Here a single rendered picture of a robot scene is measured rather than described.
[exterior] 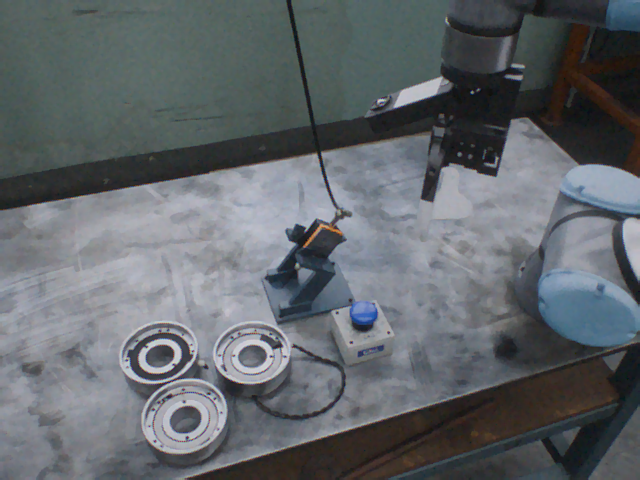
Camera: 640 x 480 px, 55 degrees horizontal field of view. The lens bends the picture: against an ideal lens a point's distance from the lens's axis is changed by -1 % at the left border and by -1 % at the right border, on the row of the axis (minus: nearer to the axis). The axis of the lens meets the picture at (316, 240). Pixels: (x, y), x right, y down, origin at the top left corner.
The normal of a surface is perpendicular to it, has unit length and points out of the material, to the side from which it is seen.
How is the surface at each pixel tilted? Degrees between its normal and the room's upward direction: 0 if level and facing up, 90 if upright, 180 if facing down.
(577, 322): 96
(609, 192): 8
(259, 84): 90
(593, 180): 7
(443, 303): 0
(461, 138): 89
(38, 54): 90
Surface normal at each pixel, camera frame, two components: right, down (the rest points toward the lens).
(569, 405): 0.02, -0.73
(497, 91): -0.33, 0.63
